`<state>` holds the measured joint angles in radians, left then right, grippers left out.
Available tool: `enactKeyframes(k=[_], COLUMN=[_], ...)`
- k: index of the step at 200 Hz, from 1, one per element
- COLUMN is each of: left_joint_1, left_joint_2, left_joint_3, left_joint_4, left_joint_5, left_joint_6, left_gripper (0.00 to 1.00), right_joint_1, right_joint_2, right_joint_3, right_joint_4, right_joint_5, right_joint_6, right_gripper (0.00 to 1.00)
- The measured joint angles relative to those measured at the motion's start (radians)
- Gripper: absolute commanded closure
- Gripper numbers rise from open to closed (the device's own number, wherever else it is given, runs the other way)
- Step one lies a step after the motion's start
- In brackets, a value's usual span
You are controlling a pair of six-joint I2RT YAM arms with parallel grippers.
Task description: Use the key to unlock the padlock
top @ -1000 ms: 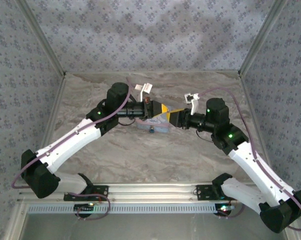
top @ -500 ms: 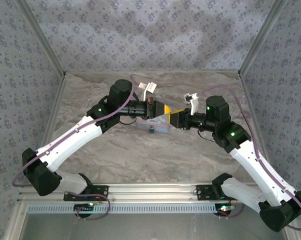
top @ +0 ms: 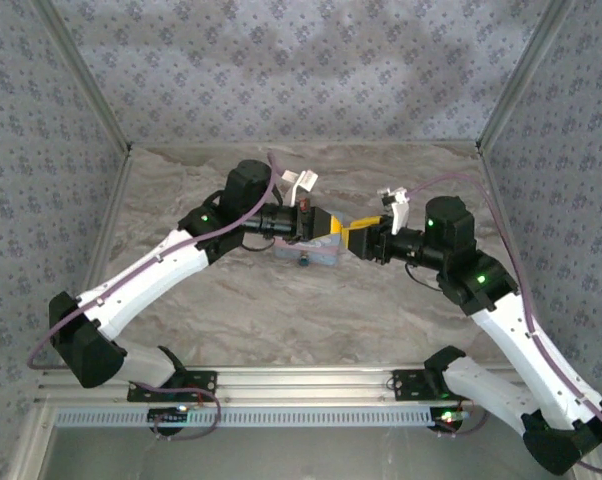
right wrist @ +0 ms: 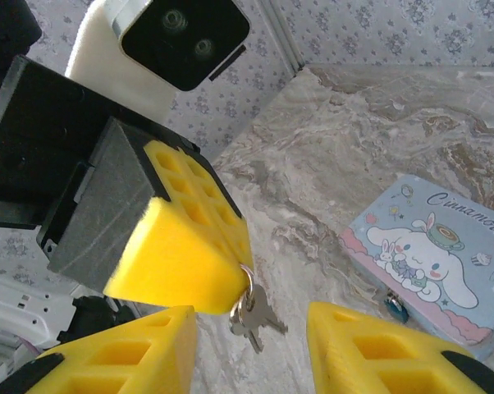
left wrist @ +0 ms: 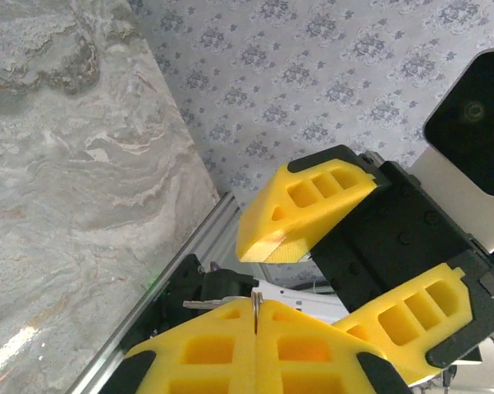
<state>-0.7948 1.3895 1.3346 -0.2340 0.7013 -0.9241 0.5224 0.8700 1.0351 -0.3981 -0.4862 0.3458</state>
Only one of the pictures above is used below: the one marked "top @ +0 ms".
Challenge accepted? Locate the light blue plastic box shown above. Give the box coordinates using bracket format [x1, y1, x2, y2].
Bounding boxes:
[273, 234, 343, 270]

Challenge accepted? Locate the small controller board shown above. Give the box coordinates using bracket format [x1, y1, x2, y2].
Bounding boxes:
[147, 406, 191, 427]
[429, 406, 470, 432]

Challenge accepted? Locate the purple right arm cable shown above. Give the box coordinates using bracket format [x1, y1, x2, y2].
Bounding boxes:
[404, 174, 602, 474]

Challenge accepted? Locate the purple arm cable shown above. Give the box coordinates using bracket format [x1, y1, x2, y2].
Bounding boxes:
[404, 174, 602, 474]
[26, 152, 288, 372]

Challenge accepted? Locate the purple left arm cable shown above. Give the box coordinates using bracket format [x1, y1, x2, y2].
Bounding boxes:
[26, 152, 288, 372]

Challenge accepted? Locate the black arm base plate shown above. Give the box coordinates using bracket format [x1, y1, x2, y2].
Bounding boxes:
[126, 369, 218, 403]
[391, 368, 452, 401]

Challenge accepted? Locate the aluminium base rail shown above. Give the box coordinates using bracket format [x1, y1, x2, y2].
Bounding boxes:
[33, 365, 530, 405]

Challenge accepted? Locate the aluminium frame post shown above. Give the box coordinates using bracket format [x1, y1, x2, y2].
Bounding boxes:
[477, 0, 578, 151]
[30, 0, 133, 154]

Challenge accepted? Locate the grey slotted cable duct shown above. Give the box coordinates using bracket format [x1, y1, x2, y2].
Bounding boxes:
[53, 405, 465, 429]

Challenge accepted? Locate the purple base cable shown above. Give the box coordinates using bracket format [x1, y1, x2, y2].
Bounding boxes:
[130, 382, 223, 442]
[438, 399, 490, 439]

